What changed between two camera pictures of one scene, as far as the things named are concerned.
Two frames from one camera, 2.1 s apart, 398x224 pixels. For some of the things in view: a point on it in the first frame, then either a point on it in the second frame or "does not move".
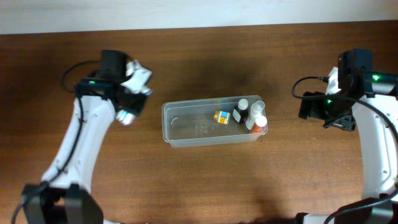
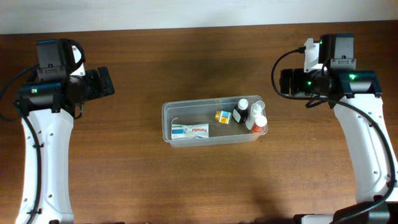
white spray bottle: x=257 y=109 does not move
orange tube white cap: x=260 y=121 does not move
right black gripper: x=342 y=121 to x=286 y=81
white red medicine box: x=125 y=117 to x=189 y=130
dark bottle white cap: x=240 y=111 does not move
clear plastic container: x=213 y=121 does not move
